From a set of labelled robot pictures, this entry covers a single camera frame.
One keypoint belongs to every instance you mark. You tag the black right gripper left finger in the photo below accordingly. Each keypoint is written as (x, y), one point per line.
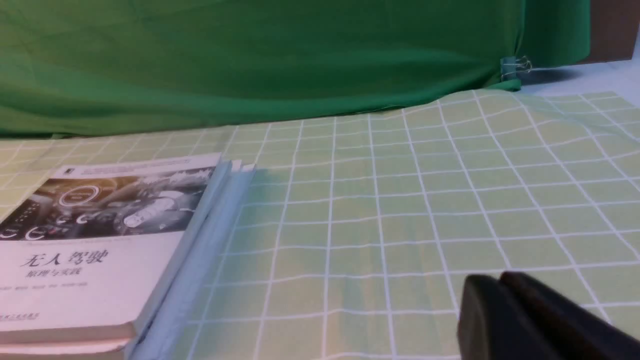
(493, 326)

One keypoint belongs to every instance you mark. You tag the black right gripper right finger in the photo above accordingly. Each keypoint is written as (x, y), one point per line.
(574, 332)

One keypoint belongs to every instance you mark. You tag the green checkered tablecloth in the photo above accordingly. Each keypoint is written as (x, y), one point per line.
(357, 231)

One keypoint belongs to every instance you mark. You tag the metal binder clip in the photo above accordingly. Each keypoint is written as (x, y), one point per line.
(512, 66)

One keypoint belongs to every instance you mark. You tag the thin bottom book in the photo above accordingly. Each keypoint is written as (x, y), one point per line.
(173, 314)

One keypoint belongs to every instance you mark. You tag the white top book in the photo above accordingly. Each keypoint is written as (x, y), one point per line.
(90, 240)

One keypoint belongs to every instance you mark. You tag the green backdrop cloth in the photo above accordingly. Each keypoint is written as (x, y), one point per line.
(113, 67)

